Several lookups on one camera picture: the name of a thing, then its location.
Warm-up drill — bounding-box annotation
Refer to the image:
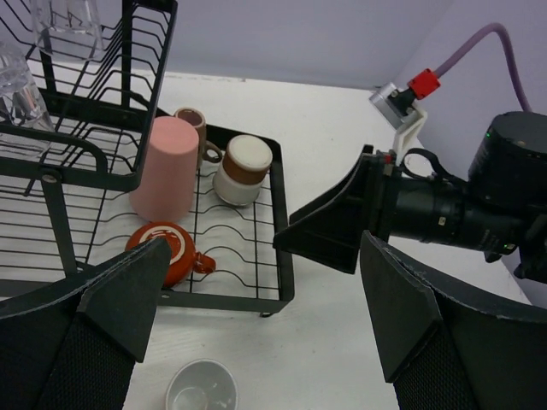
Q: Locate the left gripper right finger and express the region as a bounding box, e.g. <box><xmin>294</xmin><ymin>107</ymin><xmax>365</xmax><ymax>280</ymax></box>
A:
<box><xmin>360</xmin><ymin>232</ymin><xmax>546</xmax><ymax>409</ymax></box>

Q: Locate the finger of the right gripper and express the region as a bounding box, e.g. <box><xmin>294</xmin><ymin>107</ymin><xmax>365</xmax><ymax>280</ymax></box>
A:
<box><xmin>273</xmin><ymin>145</ymin><xmax>376</xmax><ymax>274</ymax></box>

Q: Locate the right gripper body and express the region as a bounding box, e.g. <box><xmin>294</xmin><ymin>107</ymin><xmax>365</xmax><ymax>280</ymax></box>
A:
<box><xmin>371</xmin><ymin>111</ymin><xmax>546</xmax><ymax>261</ymax></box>

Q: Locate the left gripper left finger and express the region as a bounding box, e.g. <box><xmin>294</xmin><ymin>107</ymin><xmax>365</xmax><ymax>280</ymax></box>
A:
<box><xmin>1</xmin><ymin>238</ymin><xmax>171</xmax><ymax>409</ymax></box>

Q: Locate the white and brown cup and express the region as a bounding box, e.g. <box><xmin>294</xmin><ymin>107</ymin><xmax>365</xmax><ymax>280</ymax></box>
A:
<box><xmin>213</xmin><ymin>134</ymin><xmax>273</xmax><ymax>207</ymax></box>

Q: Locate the pink mug white inside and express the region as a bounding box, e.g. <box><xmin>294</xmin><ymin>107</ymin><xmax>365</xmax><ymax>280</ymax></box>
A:
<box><xmin>164</xmin><ymin>359</ymin><xmax>239</xmax><ymax>410</ymax></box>

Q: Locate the red orange mug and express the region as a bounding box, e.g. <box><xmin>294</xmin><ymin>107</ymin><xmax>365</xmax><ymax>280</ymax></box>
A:
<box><xmin>125</xmin><ymin>222</ymin><xmax>216</xmax><ymax>288</ymax></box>

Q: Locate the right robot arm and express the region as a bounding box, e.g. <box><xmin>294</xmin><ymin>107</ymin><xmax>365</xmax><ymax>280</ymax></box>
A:
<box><xmin>273</xmin><ymin>111</ymin><xmax>546</xmax><ymax>283</ymax></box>

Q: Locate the tall pink cup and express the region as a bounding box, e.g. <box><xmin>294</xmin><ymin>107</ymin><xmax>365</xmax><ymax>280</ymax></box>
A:
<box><xmin>129</xmin><ymin>116</ymin><xmax>199</xmax><ymax>222</ymax></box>

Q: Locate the clear glass near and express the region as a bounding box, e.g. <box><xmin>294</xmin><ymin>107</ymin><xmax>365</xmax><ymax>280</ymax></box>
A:
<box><xmin>1</xmin><ymin>41</ymin><xmax>54</xmax><ymax>159</ymax></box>

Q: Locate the clear glass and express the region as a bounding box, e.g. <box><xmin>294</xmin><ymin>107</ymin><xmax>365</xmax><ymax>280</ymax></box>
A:
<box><xmin>31</xmin><ymin>0</ymin><xmax>105</xmax><ymax>61</ymax></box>
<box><xmin>1</xmin><ymin>41</ymin><xmax>54</xmax><ymax>159</ymax></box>

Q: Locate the clear glass far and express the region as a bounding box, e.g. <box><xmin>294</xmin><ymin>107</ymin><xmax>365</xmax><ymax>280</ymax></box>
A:
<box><xmin>31</xmin><ymin>0</ymin><xmax>105</xmax><ymax>61</ymax></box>

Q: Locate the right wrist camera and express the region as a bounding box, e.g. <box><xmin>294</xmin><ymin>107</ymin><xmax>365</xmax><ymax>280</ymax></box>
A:
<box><xmin>369</xmin><ymin>83</ymin><xmax>428</xmax><ymax>165</ymax></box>

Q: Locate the black wire dish rack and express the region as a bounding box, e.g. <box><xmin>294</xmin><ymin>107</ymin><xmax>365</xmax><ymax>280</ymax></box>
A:
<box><xmin>1</xmin><ymin>1</ymin><xmax>294</xmax><ymax>317</ymax></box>

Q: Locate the brown mug with handle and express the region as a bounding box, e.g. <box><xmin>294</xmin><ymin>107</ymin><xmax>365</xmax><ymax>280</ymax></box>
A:
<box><xmin>174</xmin><ymin>107</ymin><xmax>223</xmax><ymax>168</ymax></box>

